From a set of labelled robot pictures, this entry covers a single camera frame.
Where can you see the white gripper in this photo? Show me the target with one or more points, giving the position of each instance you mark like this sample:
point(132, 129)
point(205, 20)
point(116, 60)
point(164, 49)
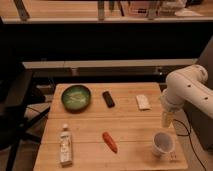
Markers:
point(167, 117)

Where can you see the white sponge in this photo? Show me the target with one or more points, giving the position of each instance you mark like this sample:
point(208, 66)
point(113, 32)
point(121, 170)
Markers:
point(143, 102)

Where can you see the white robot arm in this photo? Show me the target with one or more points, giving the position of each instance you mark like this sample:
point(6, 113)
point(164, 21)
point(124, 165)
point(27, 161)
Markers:
point(186, 84)

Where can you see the green ceramic bowl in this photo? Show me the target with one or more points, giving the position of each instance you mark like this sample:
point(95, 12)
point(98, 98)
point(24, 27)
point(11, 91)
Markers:
point(76, 98)

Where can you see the white plastic cup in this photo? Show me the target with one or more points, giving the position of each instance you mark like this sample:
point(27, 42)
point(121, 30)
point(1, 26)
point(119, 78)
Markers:
point(162, 143)

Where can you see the black rectangular block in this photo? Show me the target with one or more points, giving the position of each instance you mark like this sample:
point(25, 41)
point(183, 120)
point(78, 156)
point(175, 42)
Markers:
point(108, 99)

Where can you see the orange carrot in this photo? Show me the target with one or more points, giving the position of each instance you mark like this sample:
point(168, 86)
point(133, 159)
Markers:
point(110, 142)

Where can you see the black office chair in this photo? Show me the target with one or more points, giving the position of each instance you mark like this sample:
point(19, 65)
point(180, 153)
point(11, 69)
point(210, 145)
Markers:
point(17, 91)

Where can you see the wooden shelf rail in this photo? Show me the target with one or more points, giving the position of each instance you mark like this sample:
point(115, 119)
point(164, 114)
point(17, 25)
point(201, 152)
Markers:
point(108, 63)

